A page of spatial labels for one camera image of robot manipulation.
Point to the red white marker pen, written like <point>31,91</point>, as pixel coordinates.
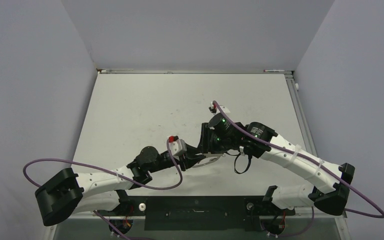
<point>274,71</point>

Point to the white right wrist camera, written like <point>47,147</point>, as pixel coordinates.
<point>214,109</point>

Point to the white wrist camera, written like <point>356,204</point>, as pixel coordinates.
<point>176,146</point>
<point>214,109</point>

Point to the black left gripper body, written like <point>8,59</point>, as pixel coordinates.
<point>181,160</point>

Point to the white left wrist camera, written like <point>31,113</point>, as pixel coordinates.
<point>176,146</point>

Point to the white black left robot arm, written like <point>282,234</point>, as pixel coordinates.
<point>69,192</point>

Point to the aluminium frame rail front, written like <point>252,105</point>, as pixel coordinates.
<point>300,213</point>

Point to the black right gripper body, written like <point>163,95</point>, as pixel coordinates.
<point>212,143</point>

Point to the aluminium frame rail right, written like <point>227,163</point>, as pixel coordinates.
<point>302,120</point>

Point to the aluminium frame rail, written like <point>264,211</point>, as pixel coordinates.
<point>183,71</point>
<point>300,213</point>
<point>302,120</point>

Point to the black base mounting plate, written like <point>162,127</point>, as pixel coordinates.
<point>198,213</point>

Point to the aluminium frame rail back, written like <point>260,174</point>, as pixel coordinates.
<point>183,71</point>

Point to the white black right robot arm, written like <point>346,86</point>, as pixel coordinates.
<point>327,183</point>

